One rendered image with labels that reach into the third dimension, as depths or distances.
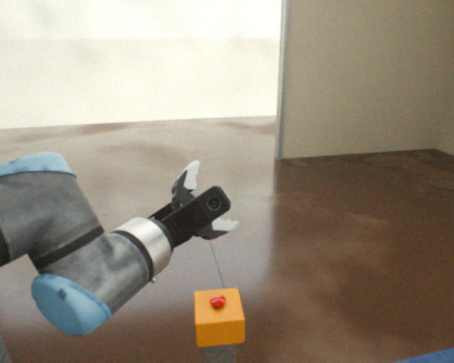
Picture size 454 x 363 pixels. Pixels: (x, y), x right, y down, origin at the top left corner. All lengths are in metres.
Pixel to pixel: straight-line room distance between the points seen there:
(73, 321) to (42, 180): 0.16
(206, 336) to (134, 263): 0.46
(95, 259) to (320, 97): 5.24
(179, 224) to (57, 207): 0.19
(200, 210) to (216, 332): 0.42
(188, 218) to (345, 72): 5.26
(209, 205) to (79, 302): 0.23
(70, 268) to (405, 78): 6.14
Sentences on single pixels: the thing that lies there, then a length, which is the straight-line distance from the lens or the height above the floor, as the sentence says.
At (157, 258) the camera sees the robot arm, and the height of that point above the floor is 1.41.
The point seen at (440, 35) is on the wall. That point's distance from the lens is 6.67.
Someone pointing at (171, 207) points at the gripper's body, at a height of 1.43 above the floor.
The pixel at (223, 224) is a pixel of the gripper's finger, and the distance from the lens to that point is 0.62.
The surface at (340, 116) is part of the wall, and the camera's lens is 5.77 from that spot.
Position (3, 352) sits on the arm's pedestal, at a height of 0.45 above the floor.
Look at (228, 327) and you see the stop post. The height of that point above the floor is 1.06.
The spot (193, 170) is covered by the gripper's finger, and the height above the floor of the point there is 1.47.
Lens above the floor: 1.68
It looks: 22 degrees down
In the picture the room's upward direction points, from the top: straight up
